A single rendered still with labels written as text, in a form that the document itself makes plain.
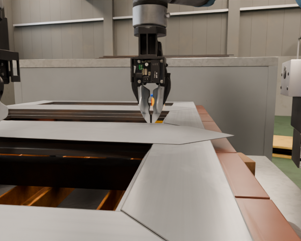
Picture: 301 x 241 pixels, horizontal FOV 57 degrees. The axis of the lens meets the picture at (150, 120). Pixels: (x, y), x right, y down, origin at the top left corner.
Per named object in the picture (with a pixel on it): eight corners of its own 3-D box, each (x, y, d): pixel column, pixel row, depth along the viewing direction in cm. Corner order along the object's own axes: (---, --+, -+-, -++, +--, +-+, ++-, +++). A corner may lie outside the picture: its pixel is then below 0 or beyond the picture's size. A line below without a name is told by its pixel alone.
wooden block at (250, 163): (255, 180, 74) (256, 161, 74) (233, 180, 74) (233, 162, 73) (241, 168, 84) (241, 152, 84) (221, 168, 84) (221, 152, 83)
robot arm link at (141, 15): (135, 13, 64) (171, 12, 63) (135, 34, 65) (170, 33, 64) (129, 5, 57) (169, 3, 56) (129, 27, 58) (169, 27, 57)
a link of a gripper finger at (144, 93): (134, 127, 61) (134, 85, 60) (138, 123, 67) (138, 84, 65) (148, 127, 61) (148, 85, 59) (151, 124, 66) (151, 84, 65)
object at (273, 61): (12, 67, 143) (12, 59, 142) (62, 71, 202) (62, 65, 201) (277, 66, 127) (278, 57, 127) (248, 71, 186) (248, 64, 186)
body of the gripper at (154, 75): (129, 85, 58) (128, 25, 56) (136, 84, 66) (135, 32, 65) (166, 85, 57) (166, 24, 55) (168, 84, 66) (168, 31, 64)
